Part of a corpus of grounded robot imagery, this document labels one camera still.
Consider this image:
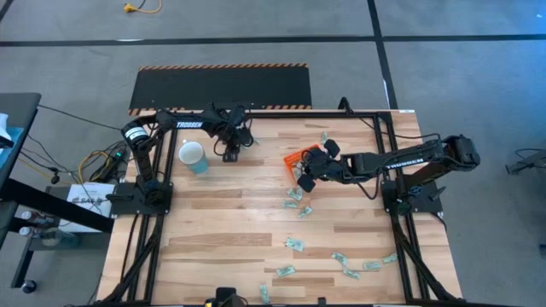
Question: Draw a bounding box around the black floor cable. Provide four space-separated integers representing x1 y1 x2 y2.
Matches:
37 104 129 132

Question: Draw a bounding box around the yellow cable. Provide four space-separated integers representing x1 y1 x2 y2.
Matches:
78 149 113 182

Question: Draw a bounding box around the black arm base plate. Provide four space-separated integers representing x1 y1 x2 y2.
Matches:
109 182 174 217
380 179 444 214

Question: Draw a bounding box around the teal cup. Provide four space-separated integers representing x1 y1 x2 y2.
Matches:
177 139 210 175

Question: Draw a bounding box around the blue box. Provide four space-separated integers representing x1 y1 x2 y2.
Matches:
0 126 25 171

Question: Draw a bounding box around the white tissue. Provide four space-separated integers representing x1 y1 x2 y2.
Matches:
0 113 14 148

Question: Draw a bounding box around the black supply cable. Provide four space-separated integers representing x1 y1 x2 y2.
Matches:
339 96 443 142

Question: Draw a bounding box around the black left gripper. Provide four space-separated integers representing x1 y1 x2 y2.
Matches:
212 105 253 162

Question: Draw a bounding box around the clear bottle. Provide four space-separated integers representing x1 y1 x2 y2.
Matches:
20 210 56 227
17 225 44 239

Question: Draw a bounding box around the black tripod base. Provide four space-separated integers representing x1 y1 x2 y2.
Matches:
505 147 546 177

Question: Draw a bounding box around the white labelled box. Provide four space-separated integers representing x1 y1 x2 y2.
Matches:
66 182 116 234

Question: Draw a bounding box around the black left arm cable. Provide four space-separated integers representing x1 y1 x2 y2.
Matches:
211 104 259 159

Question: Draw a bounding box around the black side desk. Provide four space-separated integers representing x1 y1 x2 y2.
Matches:
0 92 116 291

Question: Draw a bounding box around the glass jar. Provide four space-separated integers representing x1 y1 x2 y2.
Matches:
40 228 80 248

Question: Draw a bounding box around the black power strip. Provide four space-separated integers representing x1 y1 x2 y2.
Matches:
91 147 129 182

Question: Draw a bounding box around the yellow extension cord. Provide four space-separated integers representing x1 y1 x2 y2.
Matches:
122 0 164 14

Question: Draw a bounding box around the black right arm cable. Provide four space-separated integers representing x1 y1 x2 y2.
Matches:
298 147 383 201

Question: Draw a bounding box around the black hazard-striped floor mat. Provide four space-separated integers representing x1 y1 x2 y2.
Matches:
128 62 313 117

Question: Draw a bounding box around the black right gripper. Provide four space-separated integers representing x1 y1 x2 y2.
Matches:
297 139 349 194

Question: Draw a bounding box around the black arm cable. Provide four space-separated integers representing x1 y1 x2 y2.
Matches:
298 147 383 201
211 104 259 159

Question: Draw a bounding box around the orange plastic basket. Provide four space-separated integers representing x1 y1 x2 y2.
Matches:
282 143 322 182

